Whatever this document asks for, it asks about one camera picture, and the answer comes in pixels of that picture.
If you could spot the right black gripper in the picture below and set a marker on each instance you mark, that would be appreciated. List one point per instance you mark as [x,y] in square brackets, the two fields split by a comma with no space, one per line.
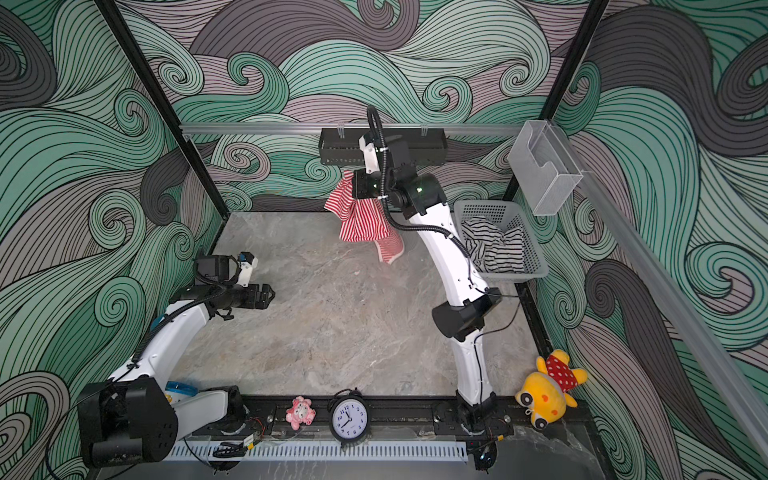
[366,188]

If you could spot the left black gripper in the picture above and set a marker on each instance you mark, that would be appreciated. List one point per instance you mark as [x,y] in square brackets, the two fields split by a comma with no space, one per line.
[263,298]

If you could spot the red white striped tank top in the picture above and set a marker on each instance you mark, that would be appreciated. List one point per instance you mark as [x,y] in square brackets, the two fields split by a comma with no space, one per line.
[364,221]

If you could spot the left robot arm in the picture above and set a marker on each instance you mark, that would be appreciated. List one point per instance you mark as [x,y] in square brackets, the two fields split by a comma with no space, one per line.
[128,419]

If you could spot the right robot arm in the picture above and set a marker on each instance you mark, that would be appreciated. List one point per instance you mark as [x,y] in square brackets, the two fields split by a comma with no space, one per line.
[415,202]

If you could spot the black white striped tank top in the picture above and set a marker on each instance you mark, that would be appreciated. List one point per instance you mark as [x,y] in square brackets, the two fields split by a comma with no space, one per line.
[491,249]

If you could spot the teal lid white mug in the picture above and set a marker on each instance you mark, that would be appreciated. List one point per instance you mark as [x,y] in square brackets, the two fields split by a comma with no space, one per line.
[177,392]

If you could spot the pink plush toy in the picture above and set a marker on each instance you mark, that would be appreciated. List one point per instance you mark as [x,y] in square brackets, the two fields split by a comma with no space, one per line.
[300,413]

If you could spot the grey plastic laundry basket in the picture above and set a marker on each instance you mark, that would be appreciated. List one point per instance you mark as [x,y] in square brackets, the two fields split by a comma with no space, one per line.
[505,215]

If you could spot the black alarm clock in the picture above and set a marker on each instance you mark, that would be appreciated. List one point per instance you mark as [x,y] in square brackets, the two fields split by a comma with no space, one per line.
[350,417]

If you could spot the yellow plush toy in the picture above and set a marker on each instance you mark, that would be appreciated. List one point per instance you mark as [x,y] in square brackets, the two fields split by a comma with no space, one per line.
[545,394]

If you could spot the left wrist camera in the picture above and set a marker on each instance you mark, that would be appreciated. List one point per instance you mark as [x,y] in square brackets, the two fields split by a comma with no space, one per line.
[246,265]

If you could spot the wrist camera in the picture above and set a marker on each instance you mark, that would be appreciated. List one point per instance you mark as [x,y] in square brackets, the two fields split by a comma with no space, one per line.
[246,265]
[367,145]

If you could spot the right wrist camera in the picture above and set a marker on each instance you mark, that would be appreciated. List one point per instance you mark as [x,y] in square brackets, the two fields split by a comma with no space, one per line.
[367,145]

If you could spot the black wall shelf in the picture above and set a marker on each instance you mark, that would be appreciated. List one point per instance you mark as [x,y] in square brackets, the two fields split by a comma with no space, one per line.
[340,147]

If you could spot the aluminium rail back wall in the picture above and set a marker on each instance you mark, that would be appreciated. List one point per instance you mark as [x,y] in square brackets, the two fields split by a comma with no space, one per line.
[303,128]

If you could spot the aluminium rail wall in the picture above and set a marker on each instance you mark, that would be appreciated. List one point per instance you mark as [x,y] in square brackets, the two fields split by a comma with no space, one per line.
[303,128]
[664,201]

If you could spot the clear wall-mounted bin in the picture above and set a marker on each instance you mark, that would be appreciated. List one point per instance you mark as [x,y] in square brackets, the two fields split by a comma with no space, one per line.
[544,163]

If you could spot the white slotted cable duct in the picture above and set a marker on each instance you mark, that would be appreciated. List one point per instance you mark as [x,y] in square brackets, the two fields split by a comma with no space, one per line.
[387,450]

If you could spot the aluminium rail right wall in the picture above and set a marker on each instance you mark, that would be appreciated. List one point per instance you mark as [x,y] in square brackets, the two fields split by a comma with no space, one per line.
[664,201]

